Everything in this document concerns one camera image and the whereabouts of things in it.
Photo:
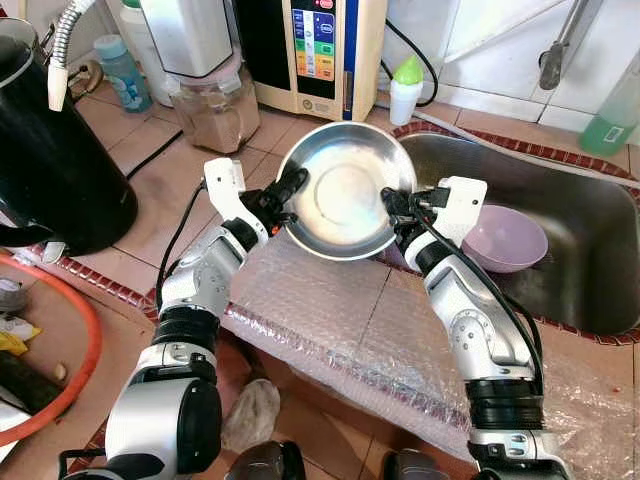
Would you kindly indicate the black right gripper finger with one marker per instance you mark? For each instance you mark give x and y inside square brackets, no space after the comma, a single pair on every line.
[394,210]

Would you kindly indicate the shallow steel pan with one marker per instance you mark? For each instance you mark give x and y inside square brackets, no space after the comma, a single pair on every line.
[345,195]

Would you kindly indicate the purple plastic bowl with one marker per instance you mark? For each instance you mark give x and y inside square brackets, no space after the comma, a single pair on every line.
[510,240]

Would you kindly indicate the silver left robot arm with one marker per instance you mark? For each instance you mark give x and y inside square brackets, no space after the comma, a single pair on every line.
[200,280]

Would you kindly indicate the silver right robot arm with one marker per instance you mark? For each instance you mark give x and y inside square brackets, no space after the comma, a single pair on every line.
[470,320]

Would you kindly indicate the grey blender with brown jar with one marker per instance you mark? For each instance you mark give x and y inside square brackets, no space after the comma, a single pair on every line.
[215,115]

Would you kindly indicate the white bottle green cap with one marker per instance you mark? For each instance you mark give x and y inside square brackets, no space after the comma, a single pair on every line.
[405,105]

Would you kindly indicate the bubble wrap sheet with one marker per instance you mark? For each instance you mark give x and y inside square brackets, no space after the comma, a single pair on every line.
[330,320]

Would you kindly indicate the beige water ionizer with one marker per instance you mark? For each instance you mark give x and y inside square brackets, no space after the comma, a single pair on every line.
[362,60]

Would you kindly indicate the stainless steel sink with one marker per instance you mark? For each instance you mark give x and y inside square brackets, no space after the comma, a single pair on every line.
[580,200]

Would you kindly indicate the small blue bottle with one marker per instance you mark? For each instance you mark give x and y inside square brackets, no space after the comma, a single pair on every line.
[125,85]

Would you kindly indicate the green dish soap bottle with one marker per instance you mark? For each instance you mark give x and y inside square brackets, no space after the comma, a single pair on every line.
[600,135]

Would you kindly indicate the grey floor rag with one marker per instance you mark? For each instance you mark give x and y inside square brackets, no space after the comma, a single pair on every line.
[252,415]

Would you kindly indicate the black electric kettle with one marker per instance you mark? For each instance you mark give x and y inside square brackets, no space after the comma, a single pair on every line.
[60,170]

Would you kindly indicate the orange round basin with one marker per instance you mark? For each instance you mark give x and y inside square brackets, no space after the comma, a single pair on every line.
[97,345]

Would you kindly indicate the dark robot right foot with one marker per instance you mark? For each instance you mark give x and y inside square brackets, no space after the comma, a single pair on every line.
[415,468]

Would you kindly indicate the grey tape roll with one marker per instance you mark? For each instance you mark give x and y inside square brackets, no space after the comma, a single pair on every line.
[10,295]

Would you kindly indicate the yellow white packet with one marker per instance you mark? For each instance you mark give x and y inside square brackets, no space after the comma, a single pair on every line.
[15,338]

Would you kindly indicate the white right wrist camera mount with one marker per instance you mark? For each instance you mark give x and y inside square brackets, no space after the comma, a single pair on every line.
[462,205]

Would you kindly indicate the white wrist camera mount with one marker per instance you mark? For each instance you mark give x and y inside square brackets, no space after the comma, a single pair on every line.
[462,205]
[225,190]

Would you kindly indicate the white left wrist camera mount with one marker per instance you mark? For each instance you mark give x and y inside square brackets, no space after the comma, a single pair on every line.
[225,190]

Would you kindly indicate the metal wall tap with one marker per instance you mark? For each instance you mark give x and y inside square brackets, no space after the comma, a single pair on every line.
[550,70]

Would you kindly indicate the white wall pipe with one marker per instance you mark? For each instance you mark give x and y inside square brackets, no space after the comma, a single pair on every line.
[500,35]

